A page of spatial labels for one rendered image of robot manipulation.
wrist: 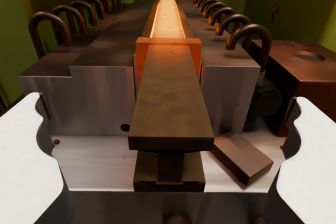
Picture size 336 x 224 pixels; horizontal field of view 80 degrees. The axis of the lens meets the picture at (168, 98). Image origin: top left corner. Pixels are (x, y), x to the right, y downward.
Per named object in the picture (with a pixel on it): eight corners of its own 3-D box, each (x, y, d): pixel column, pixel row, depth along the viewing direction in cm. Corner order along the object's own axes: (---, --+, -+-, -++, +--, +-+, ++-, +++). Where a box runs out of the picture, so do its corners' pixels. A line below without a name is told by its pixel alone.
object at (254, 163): (208, 149, 19) (209, 140, 18) (231, 138, 20) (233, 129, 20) (246, 187, 16) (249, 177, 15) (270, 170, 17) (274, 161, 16)
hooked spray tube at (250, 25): (261, 93, 20) (283, 25, 16) (219, 92, 20) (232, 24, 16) (257, 88, 21) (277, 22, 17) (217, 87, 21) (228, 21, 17)
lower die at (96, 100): (240, 137, 20) (264, 57, 16) (40, 134, 20) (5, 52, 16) (193, 30, 56) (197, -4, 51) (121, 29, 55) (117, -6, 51)
